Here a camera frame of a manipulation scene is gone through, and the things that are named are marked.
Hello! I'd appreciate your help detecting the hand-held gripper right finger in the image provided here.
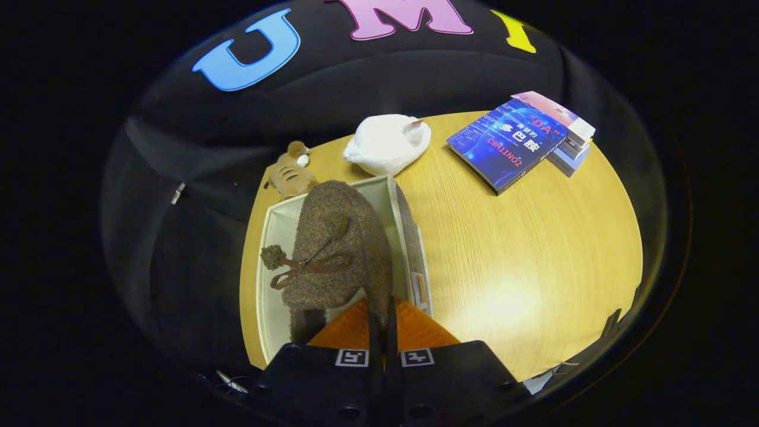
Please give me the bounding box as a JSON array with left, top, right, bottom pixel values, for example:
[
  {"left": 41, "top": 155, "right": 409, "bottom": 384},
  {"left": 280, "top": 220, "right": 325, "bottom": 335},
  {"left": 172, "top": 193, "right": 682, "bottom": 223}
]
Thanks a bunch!
[{"left": 384, "top": 297, "right": 531, "bottom": 427}]

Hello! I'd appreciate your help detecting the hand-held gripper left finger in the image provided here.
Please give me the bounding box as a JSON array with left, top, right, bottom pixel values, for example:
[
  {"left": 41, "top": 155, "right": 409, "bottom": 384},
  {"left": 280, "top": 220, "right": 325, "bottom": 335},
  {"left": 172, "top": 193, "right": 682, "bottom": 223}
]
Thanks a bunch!
[{"left": 246, "top": 297, "right": 385, "bottom": 427}]

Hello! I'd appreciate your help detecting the grey fabric storage box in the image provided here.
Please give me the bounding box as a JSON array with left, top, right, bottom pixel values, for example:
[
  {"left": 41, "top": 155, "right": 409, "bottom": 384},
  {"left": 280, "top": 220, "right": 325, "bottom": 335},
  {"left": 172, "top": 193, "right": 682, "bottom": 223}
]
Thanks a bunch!
[{"left": 256, "top": 175, "right": 432, "bottom": 364}]

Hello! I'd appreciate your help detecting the brown striped plush toy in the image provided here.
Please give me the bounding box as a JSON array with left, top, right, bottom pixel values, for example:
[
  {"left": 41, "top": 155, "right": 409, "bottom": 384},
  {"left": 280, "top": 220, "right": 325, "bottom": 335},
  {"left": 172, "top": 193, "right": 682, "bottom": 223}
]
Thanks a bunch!
[{"left": 264, "top": 141, "right": 318, "bottom": 199}]

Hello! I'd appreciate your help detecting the white plush toy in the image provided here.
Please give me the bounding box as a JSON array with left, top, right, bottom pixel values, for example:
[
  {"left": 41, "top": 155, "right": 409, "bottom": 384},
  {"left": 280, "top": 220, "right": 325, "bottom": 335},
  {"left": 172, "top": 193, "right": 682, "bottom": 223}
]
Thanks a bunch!
[{"left": 342, "top": 114, "right": 432, "bottom": 177}]

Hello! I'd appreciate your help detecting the light blue book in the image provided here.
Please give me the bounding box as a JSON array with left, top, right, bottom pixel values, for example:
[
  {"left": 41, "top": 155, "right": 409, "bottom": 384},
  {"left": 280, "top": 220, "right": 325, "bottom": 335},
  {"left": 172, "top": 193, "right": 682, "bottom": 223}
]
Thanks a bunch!
[{"left": 547, "top": 145, "right": 591, "bottom": 177}]

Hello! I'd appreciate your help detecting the black backdrop cloth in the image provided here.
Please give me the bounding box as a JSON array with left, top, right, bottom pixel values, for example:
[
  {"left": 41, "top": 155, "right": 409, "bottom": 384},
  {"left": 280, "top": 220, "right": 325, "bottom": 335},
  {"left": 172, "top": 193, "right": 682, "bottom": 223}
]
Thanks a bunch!
[{"left": 98, "top": 0, "right": 668, "bottom": 368}]

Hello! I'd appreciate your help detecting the white-spined book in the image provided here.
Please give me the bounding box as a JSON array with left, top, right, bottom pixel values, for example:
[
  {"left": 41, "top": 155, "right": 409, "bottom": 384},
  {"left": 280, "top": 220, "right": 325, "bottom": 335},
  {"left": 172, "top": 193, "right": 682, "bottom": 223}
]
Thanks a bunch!
[{"left": 557, "top": 135, "right": 594, "bottom": 160}]

